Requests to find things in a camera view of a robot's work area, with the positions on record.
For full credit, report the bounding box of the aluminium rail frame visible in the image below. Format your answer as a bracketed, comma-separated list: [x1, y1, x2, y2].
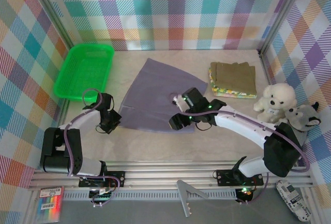
[28, 48, 315, 191]

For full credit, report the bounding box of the aluminium frame post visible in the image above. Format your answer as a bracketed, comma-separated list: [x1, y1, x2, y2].
[30, 0, 76, 53]
[258, 0, 310, 55]

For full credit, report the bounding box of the pastel floral skirt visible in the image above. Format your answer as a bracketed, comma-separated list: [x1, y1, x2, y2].
[213, 91, 258, 99]

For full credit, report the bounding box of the olive skirt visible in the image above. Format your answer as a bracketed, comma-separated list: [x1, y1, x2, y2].
[209, 62, 257, 94]

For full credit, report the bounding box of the coloured marker pack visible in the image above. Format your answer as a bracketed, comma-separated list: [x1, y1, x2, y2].
[36, 185, 65, 222]

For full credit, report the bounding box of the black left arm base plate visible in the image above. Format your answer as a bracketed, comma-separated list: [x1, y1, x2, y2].
[78, 170, 126, 188]

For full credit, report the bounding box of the lemon print skirt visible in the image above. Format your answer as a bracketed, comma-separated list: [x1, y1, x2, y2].
[207, 67, 257, 97]

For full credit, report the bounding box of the green plastic basket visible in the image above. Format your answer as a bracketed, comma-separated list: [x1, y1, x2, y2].
[53, 43, 115, 103]

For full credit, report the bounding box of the grey plush husky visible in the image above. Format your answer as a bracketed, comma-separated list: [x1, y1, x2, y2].
[278, 101, 323, 147]

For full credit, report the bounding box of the grey slotted cable duct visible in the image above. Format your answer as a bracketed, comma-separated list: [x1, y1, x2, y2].
[63, 190, 238, 201]

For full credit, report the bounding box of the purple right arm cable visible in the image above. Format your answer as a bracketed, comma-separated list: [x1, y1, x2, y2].
[170, 92, 311, 206]

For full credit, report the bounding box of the white printed pouch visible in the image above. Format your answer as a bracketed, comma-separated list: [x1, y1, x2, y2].
[275, 179, 312, 222]

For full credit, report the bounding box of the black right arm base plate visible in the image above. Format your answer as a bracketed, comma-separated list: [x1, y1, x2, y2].
[216, 169, 264, 186]

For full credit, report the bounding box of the grey purple skirt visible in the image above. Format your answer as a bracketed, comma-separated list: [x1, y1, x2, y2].
[118, 57, 209, 135]

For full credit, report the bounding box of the thin black right gripper cable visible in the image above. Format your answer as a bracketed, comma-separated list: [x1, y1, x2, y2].
[195, 122, 212, 132]

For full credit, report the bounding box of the white plush dog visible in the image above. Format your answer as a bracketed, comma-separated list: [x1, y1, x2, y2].
[253, 83, 297, 124]

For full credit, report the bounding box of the grey triangular bracket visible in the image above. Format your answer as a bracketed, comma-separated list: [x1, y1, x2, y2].
[176, 179, 209, 218]

